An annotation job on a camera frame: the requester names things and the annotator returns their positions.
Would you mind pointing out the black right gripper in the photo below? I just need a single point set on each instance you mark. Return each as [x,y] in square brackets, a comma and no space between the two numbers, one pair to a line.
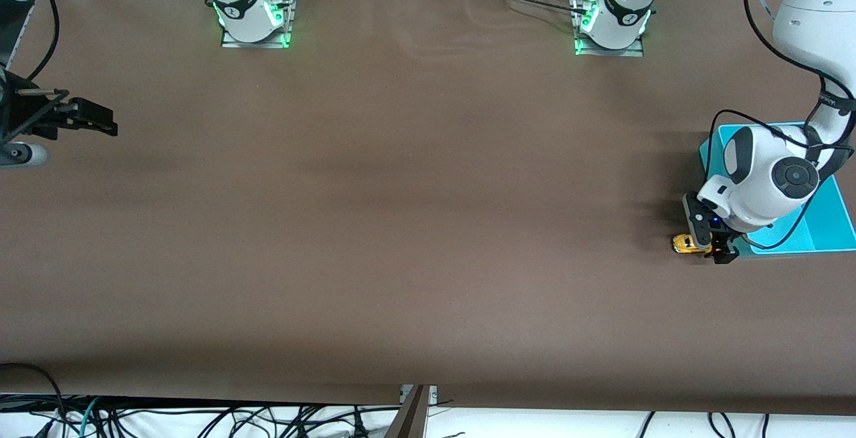
[20,114]

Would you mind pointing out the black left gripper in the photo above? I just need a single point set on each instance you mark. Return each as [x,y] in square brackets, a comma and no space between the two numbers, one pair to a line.
[723,251]

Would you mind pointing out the yellow beetle toy car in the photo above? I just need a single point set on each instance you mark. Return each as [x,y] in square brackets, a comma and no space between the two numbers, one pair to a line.
[685,244]

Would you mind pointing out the teal plastic bin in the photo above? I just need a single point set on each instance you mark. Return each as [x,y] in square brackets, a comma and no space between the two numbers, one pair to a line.
[829,224]

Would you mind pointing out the brown table cover sheet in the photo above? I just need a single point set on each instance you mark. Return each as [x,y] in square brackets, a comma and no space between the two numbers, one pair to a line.
[428,224]

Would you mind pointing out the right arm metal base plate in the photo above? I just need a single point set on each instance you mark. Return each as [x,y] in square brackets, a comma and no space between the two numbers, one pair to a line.
[257,44]

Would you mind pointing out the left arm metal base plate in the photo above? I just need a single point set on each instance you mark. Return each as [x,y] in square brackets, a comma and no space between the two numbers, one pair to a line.
[608,52]

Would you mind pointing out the aluminium profile post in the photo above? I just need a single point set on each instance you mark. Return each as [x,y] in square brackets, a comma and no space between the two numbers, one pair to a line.
[409,418]

